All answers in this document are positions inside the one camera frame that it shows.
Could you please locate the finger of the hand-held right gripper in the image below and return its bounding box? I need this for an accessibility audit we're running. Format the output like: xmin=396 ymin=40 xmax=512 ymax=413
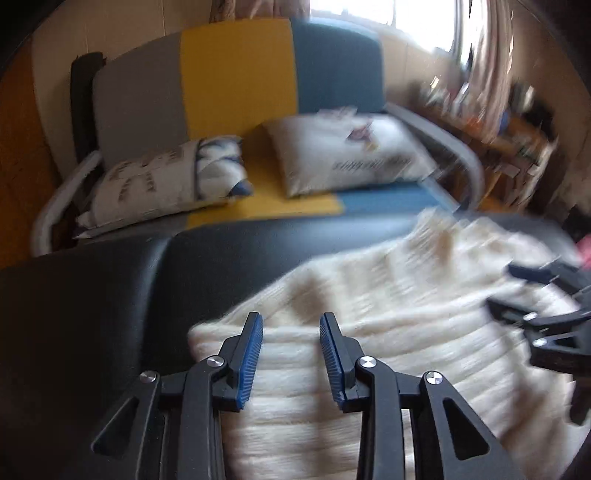
xmin=507 ymin=261 xmax=591 ymax=296
xmin=487 ymin=298 xmax=591 ymax=374

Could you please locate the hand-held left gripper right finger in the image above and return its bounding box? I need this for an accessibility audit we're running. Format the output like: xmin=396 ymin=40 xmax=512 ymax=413
xmin=320 ymin=312 xmax=525 ymax=480

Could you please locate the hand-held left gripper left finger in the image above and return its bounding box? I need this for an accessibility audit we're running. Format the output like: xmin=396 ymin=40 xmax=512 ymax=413
xmin=58 ymin=311 xmax=264 ymax=480

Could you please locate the white knitted sweater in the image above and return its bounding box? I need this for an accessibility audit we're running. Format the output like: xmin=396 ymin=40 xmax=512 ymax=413
xmin=187 ymin=208 xmax=585 ymax=480

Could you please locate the wooden side table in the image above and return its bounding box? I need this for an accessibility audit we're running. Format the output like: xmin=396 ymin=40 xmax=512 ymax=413
xmin=416 ymin=83 xmax=559 ymax=213

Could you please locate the grey deer print cushion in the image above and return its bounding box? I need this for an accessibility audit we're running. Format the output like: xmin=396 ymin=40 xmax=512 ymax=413
xmin=263 ymin=108 xmax=437 ymax=199

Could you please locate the triangle pattern cushion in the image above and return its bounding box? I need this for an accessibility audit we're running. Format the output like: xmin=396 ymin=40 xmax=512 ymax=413
xmin=74 ymin=135 xmax=254 ymax=236

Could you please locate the grey yellow blue sofa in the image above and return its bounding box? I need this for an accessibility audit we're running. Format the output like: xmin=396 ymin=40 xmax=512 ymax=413
xmin=30 ymin=17 xmax=485 ymax=259

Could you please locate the white framed window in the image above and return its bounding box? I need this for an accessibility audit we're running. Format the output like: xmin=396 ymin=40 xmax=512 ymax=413
xmin=309 ymin=0 xmax=467 ymax=51

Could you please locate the brown wooden wardrobe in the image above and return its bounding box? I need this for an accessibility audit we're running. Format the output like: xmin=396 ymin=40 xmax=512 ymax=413
xmin=0 ymin=51 xmax=63 ymax=268

